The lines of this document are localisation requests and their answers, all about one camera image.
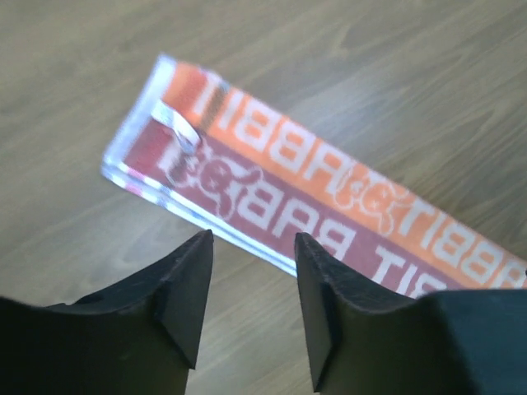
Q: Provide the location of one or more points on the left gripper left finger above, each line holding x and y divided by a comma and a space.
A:
140, 335

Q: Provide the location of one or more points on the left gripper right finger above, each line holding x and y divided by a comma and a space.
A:
362, 338

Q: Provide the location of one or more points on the lettered beige towel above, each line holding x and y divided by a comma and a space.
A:
225, 161

